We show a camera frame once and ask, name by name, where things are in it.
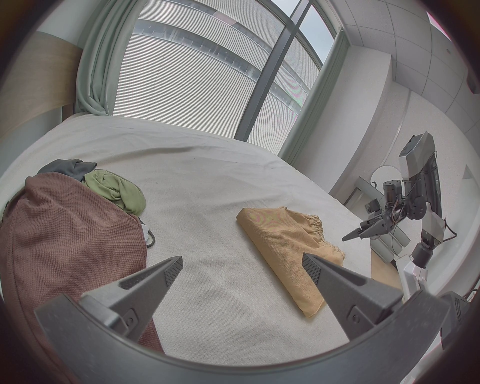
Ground window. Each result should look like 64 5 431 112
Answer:
112 0 338 154

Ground mustard yellow trousers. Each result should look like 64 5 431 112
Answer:
236 206 346 319

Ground brown shorts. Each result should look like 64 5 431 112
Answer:
0 172 166 355

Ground bed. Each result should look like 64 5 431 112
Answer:
0 32 402 357

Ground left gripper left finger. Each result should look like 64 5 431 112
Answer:
79 256 184 344

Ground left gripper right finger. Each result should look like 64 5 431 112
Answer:
303 253 404 338

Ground green garment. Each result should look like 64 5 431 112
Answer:
83 170 147 216

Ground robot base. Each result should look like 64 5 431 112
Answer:
397 255 430 301

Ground pale grey garment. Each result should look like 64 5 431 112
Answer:
139 221 156 249

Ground black garment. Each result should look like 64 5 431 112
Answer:
37 158 98 181

